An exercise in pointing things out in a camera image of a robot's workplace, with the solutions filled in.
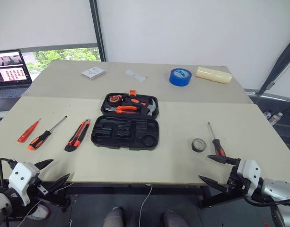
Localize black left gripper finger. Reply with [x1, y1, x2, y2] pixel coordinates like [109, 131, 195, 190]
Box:
[48, 173, 71, 195]
[32, 159, 54, 170]

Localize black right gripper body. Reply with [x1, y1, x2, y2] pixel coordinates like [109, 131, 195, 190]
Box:
[226, 158, 251, 192]

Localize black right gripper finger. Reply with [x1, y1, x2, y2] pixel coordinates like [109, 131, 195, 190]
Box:
[198, 175, 230, 193]
[207, 155, 236, 166]

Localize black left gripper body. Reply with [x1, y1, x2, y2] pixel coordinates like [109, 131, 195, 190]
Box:
[27, 176, 53, 197]

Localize screwdriver with black striped handle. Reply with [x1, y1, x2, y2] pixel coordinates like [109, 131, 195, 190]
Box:
[207, 122, 227, 157]

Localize black electrical tape roll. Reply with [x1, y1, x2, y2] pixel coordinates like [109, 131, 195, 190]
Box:
[191, 138, 207, 153]

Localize orange voltage tester screwdriver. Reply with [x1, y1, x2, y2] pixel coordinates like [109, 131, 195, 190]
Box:
[17, 118, 42, 143]

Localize black orange utility knife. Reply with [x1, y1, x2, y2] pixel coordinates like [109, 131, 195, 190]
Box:
[64, 119, 91, 152]

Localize black tool case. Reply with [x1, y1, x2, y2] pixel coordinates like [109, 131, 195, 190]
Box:
[90, 89, 160, 150]

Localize dark grey rounded shape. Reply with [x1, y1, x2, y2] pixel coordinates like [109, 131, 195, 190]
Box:
[103, 206, 127, 227]
[159, 210, 187, 227]

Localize clear plastic bottle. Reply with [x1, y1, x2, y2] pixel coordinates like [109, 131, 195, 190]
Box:
[270, 112, 284, 126]

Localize cream cylindrical roll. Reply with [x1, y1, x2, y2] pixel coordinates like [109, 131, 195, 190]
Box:
[195, 66, 233, 84]

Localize blue tape roll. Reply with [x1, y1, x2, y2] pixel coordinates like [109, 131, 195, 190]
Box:
[169, 68, 192, 87]

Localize orange black tape measure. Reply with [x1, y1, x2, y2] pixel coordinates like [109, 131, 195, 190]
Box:
[107, 94, 123, 104]

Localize open laptop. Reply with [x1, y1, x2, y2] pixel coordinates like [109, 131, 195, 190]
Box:
[0, 49, 33, 112]

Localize white card box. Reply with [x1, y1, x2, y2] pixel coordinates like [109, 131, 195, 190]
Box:
[81, 67, 107, 81]

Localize black diagonal support beam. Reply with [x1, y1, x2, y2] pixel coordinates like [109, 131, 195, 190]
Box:
[257, 35, 290, 96]

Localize clear plastic packet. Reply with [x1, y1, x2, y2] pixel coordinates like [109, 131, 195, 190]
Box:
[125, 69, 148, 83]

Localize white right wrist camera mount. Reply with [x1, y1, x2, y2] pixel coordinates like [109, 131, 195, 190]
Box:
[237, 159, 263, 188]

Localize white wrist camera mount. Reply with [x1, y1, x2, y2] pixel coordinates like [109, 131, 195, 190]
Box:
[237, 159, 263, 188]
[8, 162, 41, 207]

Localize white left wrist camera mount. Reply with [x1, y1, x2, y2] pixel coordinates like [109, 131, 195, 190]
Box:
[8, 162, 41, 207]

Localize thin white cable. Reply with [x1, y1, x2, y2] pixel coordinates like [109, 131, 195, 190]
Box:
[16, 182, 75, 227]

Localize screwdriver with orange handle end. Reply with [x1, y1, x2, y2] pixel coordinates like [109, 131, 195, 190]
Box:
[28, 115, 68, 151]

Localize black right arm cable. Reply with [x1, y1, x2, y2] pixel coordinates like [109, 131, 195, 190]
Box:
[243, 195, 290, 209]

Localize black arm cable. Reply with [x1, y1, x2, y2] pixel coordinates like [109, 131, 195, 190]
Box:
[243, 195, 290, 209]
[0, 157, 18, 189]

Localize black table frame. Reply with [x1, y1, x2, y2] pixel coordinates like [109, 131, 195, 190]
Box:
[64, 182, 245, 209]

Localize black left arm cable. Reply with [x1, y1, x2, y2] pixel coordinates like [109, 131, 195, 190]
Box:
[0, 157, 18, 189]

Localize white hanging cable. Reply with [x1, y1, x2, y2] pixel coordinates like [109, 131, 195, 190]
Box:
[138, 183, 154, 227]

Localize claw hammer black handle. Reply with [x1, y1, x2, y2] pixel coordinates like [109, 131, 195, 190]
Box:
[125, 97, 158, 117]

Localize orange handled pliers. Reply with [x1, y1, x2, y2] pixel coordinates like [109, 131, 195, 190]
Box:
[104, 105, 138, 114]

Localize black window frame pillar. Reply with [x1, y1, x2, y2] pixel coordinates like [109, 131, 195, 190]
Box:
[88, 0, 107, 62]

